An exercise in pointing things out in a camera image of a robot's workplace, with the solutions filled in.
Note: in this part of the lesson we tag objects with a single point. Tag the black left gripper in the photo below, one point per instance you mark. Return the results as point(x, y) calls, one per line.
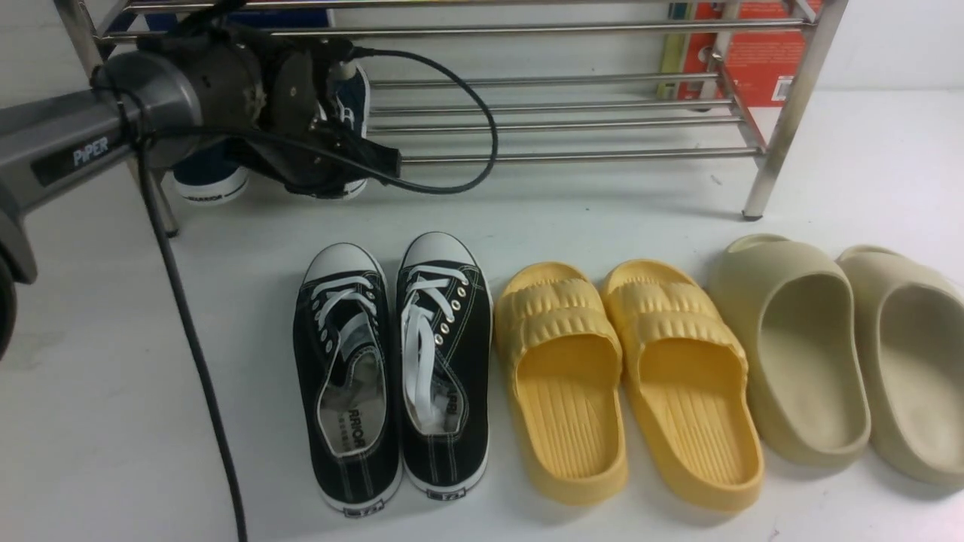
point(273, 91)

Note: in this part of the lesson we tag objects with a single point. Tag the navy slip-on shoe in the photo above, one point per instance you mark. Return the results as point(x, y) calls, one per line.
point(352, 98)
point(209, 177)

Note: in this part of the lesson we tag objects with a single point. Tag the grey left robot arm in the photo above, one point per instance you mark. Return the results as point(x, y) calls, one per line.
point(176, 94)

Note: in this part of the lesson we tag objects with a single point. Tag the stainless steel shoe rack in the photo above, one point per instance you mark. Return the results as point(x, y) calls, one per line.
point(725, 106)

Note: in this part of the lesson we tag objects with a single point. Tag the blue box behind rack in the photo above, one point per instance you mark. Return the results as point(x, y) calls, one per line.
point(270, 19)

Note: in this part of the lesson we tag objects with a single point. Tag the red box behind rack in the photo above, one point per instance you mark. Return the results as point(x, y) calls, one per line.
point(762, 64)

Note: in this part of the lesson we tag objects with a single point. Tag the right black canvas sneaker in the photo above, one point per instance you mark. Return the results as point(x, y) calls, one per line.
point(444, 335)

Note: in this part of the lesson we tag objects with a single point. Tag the black canvas sneaker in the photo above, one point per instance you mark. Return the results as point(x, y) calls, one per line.
point(341, 341)
point(444, 335)

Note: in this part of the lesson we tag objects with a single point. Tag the left black canvas sneaker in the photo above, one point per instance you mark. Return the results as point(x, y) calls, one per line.
point(341, 341)

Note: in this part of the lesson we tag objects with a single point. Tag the left yellow slide slipper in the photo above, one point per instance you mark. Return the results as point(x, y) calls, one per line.
point(562, 362)

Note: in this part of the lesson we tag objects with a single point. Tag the yellow slide slipper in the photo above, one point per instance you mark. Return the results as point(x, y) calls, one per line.
point(562, 362)
point(686, 375)

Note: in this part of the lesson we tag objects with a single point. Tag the right yellow slide slipper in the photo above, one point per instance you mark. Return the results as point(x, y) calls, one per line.
point(686, 375)

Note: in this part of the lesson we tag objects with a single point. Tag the left beige foam slipper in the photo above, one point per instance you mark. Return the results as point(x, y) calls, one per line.
point(792, 309)

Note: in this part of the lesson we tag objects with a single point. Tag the beige foam slipper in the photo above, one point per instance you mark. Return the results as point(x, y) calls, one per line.
point(908, 334)
point(792, 309)

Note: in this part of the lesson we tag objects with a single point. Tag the right beige foam slipper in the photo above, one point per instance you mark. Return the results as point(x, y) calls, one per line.
point(908, 334)

